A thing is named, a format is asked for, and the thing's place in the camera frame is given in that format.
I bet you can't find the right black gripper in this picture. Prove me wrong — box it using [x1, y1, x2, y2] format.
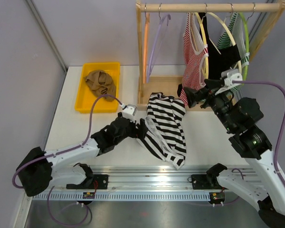
[184, 79, 238, 133]

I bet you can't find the black white striped tank top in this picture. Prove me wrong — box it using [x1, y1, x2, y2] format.
[137, 92, 187, 170]

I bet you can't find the red white striped tank top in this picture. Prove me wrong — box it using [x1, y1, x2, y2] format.
[178, 13, 206, 106]

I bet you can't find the tan tank top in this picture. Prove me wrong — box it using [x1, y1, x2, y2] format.
[84, 70, 116, 102]

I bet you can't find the purple hanger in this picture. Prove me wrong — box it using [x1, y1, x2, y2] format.
[146, 3, 171, 83]

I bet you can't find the orange hanger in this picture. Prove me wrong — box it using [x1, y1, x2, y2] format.
[143, 4, 150, 84]

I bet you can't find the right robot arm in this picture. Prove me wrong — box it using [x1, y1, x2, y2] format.
[183, 79, 285, 228]

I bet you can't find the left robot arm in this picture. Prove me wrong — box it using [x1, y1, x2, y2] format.
[15, 113, 147, 197]

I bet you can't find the green white striped tank top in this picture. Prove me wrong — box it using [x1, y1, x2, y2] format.
[198, 12, 250, 109]

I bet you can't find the cream hanger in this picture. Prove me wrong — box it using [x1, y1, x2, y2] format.
[206, 12, 242, 73]

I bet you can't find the yellow hanger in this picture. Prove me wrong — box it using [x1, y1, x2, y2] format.
[195, 12, 209, 79]

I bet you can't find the green hanger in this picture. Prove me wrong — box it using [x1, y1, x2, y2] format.
[239, 3, 256, 80]

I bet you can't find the wooden clothes rack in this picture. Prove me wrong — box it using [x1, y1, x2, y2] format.
[136, 0, 285, 111]

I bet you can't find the yellow plastic bin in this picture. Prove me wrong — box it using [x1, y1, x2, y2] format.
[75, 62, 120, 114]

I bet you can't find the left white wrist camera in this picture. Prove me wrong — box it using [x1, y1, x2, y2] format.
[121, 104, 137, 122]

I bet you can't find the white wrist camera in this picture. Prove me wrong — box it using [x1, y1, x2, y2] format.
[215, 69, 243, 95]
[121, 104, 137, 122]

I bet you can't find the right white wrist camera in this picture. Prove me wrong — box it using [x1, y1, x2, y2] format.
[215, 69, 243, 95]

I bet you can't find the aluminium rail base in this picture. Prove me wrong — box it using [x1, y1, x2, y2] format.
[33, 167, 220, 201]

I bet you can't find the purple floor cable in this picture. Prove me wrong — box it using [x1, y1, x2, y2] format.
[46, 186, 93, 226]

